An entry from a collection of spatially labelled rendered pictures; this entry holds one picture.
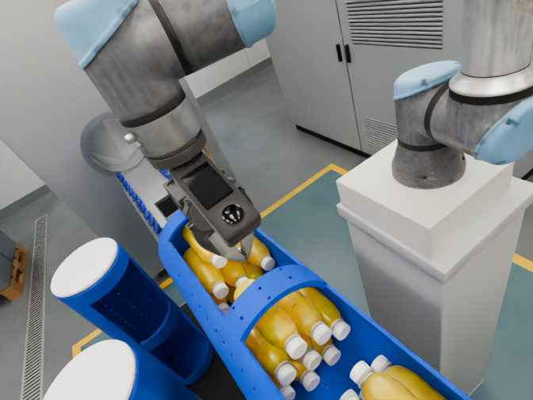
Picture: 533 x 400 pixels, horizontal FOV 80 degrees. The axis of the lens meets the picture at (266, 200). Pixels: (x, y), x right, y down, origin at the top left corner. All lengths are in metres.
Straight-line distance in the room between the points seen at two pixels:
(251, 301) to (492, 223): 0.53
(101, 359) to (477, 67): 1.08
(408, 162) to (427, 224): 0.14
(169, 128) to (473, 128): 0.45
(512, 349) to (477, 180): 1.28
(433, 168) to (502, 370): 1.32
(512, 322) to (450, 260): 1.30
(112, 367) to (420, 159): 0.93
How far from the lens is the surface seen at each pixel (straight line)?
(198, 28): 0.33
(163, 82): 0.34
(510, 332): 2.00
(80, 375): 1.12
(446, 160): 0.75
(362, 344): 0.81
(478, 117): 0.58
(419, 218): 0.70
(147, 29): 0.33
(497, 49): 0.56
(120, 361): 1.04
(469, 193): 0.75
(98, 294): 1.38
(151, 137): 0.35
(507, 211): 0.86
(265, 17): 0.35
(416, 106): 0.67
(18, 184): 5.57
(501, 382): 1.90
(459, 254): 0.76
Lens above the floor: 1.75
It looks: 38 degrees down
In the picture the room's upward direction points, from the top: 24 degrees counter-clockwise
